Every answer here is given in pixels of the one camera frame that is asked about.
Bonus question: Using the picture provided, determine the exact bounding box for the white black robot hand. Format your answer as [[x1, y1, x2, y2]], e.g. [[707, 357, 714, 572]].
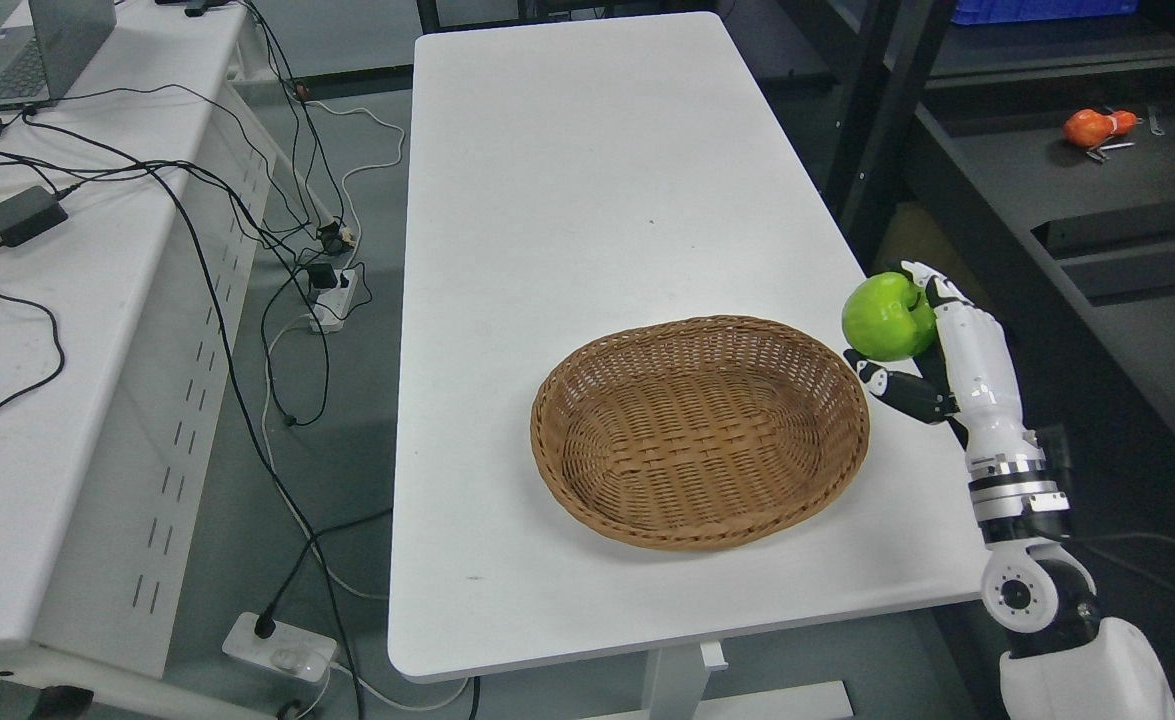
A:
[[842, 260, 1072, 544]]

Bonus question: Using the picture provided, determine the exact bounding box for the green apple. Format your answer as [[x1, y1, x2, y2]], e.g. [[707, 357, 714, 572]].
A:
[[840, 272, 938, 363]]

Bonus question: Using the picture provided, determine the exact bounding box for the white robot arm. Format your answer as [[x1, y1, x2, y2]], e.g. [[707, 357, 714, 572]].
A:
[[981, 538, 1175, 719]]

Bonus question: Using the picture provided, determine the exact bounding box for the black shelf unit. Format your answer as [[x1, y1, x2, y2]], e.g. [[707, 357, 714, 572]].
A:
[[783, 1, 1175, 536]]

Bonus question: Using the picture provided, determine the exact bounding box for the brown wicker basket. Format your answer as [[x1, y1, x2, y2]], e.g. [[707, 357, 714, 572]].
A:
[[529, 315, 871, 551]]

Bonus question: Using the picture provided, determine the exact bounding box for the orange toy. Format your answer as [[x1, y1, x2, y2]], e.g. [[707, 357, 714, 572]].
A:
[[1062, 108, 1140, 150]]

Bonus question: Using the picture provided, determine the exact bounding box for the white standing desk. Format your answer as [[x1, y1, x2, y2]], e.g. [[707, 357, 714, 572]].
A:
[[387, 13, 988, 719]]

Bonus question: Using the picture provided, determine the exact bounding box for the white floor power strip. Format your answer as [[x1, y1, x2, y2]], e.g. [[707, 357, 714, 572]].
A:
[[221, 612, 337, 684]]

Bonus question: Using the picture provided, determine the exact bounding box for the white side desk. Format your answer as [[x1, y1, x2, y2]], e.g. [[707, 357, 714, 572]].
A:
[[0, 1, 275, 719]]

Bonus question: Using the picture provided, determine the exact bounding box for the black power adapter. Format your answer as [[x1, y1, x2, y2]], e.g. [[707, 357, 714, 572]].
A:
[[0, 186, 69, 249]]

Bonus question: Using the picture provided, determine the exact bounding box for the grey laptop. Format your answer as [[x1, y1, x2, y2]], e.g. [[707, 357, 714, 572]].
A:
[[0, 1, 118, 110]]

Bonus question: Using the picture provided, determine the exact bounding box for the white wall power strip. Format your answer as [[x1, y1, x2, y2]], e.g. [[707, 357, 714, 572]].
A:
[[311, 268, 360, 334]]

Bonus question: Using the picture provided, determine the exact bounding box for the black power cable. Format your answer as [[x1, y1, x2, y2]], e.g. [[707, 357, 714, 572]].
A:
[[0, 100, 365, 720]]

